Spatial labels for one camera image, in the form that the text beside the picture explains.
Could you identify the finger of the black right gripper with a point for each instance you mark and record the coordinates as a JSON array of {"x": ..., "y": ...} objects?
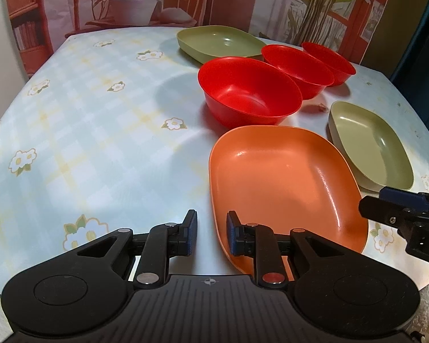
[{"x": 391, "y": 204}]

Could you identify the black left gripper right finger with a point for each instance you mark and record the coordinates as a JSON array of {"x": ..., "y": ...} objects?
[{"x": 332, "y": 287}]

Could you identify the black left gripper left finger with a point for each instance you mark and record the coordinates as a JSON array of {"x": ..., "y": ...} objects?
[{"x": 87, "y": 287}]

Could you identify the orange square plate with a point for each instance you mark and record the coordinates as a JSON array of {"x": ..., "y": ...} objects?
[{"x": 284, "y": 178}]

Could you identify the green square plate near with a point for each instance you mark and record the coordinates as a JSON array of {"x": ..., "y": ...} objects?
[{"x": 371, "y": 147}]

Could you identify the green square plate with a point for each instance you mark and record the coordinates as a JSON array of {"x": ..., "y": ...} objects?
[
  {"x": 371, "y": 147},
  {"x": 204, "y": 43}
]

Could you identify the red bowl far right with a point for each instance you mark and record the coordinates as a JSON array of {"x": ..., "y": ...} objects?
[{"x": 341, "y": 68}]

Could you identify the red bowl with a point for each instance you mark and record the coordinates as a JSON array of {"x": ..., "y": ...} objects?
[
  {"x": 309, "y": 73},
  {"x": 341, "y": 68},
  {"x": 243, "y": 91}
]

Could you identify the red bowl middle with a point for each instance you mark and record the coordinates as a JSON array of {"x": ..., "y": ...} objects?
[{"x": 309, "y": 73}]

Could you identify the red bowl nearest left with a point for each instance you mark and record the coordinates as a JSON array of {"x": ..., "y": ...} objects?
[{"x": 243, "y": 91}]

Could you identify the printed backdrop curtain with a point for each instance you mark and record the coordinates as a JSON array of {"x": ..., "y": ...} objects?
[{"x": 345, "y": 26}]

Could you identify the green square plate far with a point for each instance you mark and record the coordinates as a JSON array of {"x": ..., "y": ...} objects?
[{"x": 204, "y": 43}]

